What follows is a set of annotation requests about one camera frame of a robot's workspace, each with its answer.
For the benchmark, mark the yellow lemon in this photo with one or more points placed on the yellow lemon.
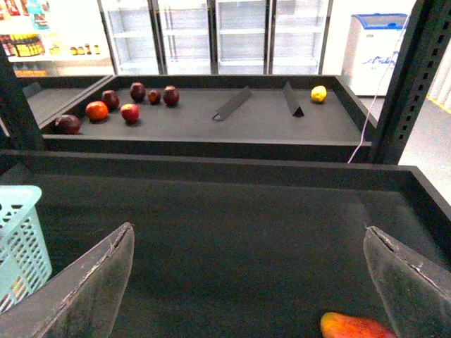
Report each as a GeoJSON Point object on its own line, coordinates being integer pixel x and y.
{"type": "Point", "coordinates": [318, 94]}

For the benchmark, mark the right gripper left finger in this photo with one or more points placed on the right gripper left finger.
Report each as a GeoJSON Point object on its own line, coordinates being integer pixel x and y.
{"type": "Point", "coordinates": [83, 300]}

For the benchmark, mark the white chest freezer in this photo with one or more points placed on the white chest freezer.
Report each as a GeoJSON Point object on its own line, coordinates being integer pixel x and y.
{"type": "Point", "coordinates": [371, 52]}

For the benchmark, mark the glass door refrigerator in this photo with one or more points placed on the glass door refrigerator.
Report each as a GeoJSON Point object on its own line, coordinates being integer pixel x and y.
{"type": "Point", "coordinates": [216, 37]}

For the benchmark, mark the dark metal rack post right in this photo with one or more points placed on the dark metal rack post right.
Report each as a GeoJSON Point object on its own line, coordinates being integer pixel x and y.
{"type": "Point", "coordinates": [425, 40]}

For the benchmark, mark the black tray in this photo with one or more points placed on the black tray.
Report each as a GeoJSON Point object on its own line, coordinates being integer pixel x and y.
{"type": "Point", "coordinates": [233, 248]}
{"type": "Point", "coordinates": [49, 97]}
{"type": "Point", "coordinates": [287, 117]}

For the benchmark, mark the red yellow mango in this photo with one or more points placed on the red yellow mango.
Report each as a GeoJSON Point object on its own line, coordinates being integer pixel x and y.
{"type": "Point", "coordinates": [336, 325]}

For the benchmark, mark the black upper right tray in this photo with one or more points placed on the black upper right tray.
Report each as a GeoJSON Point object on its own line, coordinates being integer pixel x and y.
{"type": "Point", "coordinates": [287, 117]}

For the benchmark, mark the dark red apple back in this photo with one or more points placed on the dark red apple back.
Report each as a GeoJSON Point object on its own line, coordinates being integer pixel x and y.
{"type": "Point", "coordinates": [137, 92]}

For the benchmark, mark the black divider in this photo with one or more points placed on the black divider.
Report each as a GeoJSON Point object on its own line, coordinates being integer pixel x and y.
{"type": "Point", "coordinates": [223, 112]}
{"type": "Point", "coordinates": [293, 104]}

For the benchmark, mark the dark metal rack post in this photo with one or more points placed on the dark metal rack post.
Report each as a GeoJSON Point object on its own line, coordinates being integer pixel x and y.
{"type": "Point", "coordinates": [425, 40]}
{"type": "Point", "coordinates": [16, 113]}

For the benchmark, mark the dark red apple behind orange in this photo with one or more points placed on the dark red apple behind orange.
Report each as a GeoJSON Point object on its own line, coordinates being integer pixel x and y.
{"type": "Point", "coordinates": [110, 98]}

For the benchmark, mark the light teal plastic basket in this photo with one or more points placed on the light teal plastic basket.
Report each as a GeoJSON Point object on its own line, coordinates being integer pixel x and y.
{"type": "Point", "coordinates": [25, 262]}

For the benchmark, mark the black lower right tray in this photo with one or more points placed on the black lower right tray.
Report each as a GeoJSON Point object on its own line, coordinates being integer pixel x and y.
{"type": "Point", "coordinates": [233, 248]}

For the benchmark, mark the black upper left tray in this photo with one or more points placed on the black upper left tray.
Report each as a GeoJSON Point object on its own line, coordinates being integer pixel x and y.
{"type": "Point", "coordinates": [49, 97]}

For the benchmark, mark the black divider right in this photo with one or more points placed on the black divider right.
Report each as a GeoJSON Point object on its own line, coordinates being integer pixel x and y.
{"type": "Point", "coordinates": [293, 104]}

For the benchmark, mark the dark red apple front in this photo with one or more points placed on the dark red apple front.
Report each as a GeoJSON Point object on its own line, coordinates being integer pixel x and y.
{"type": "Point", "coordinates": [67, 124]}

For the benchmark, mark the grocery shelf with bottles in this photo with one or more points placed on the grocery shelf with bottles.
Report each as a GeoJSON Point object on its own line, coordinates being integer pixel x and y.
{"type": "Point", "coordinates": [55, 38]}

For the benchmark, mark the orange fruit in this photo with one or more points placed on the orange fruit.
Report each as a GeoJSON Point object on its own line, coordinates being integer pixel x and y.
{"type": "Point", "coordinates": [96, 110]}

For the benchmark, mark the small dark red apple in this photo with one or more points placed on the small dark red apple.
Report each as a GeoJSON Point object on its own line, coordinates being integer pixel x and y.
{"type": "Point", "coordinates": [154, 97]}

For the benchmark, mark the dark red apple right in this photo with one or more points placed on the dark red apple right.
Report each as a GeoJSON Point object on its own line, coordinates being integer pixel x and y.
{"type": "Point", "coordinates": [171, 95]}

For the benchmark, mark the black divider left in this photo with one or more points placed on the black divider left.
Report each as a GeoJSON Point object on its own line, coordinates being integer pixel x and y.
{"type": "Point", "coordinates": [223, 112]}

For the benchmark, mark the red yellow apple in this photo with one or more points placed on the red yellow apple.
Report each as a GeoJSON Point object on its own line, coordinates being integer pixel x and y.
{"type": "Point", "coordinates": [130, 113]}

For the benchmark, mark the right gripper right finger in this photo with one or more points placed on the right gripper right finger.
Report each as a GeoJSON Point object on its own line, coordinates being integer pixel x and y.
{"type": "Point", "coordinates": [414, 290]}

